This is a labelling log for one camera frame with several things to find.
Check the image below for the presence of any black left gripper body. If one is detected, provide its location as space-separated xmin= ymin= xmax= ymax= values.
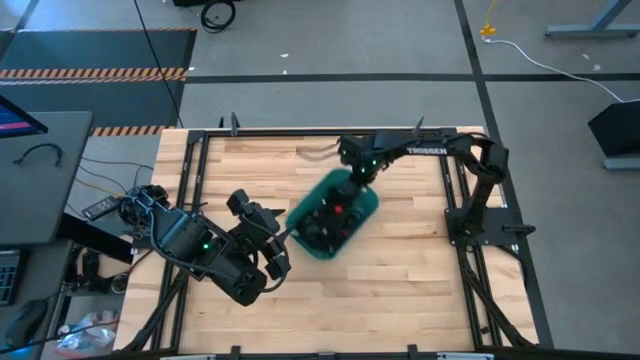
xmin=227 ymin=188 xmax=291 ymax=280

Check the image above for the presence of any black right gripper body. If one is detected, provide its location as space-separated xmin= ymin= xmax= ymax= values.
xmin=344 ymin=154 xmax=386 ymax=184

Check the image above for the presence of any black cable with red strap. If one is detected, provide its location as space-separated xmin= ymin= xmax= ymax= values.
xmin=319 ymin=197 xmax=359 ymax=241

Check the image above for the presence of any teal plastic bin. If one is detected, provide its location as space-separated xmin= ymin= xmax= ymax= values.
xmin=284 ymin=167 xmax=380 ymax=261

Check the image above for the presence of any black power adapter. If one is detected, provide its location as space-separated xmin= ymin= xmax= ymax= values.
xmin=81 ymin=195 xmax=121 ymax=222

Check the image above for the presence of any yellow plug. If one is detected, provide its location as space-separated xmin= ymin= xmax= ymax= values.
xmin=478 ymin=0 xmax=498 ymax=38

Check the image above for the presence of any clear plastic bag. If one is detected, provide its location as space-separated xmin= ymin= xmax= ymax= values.
xmin=56 ymin=309 xmax=120 ymax=352

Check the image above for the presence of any grey desk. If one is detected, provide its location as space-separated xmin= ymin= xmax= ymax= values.
xmin=0 ymin=110 xmax=95 ymax=247

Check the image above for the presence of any black mat with hazard stripes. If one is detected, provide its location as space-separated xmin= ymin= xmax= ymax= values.
xmin=0 ymin=27 xmax=198 ymax=137

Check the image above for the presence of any black computer mouse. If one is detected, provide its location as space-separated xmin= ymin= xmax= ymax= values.
xmin=3 ymin=298 xmax=50 ymax=349

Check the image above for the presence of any black box stand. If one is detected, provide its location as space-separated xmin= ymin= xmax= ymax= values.
xmin=587 ymin=98 xmax=640 ymax=172

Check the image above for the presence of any black keyboard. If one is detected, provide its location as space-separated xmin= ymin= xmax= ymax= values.
xmin=0 ymin=248 xmax=22 ymax=307

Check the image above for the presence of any grey metal table leg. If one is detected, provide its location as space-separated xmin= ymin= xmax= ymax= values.
xmin=544 ymin=0 xmax=640 ymax=40

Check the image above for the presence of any computer monitor with lit screen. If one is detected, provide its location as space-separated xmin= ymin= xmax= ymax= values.
xmin=0 ymin=94 xmax=50 ymax=140

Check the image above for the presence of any black table frame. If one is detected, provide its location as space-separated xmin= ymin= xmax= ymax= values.
xmin=117 ymin=113 xmax=555 ymax=360

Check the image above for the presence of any large black cable ring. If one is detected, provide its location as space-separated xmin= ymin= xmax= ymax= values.
xmin=199 ymin=0 xmax=237 ymax=35

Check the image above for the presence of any black hanging cable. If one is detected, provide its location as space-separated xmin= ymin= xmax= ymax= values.
xmin=132 ymin=0 xmax=185 ymax=130

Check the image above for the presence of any long white cable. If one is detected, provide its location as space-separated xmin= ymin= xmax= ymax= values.
xmin=482 ymin=37 xmax=629 ymax=104

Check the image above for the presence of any short curved black cable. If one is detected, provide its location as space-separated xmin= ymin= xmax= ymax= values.
xmin=13 ymin=142 xmax=64 ymax=168

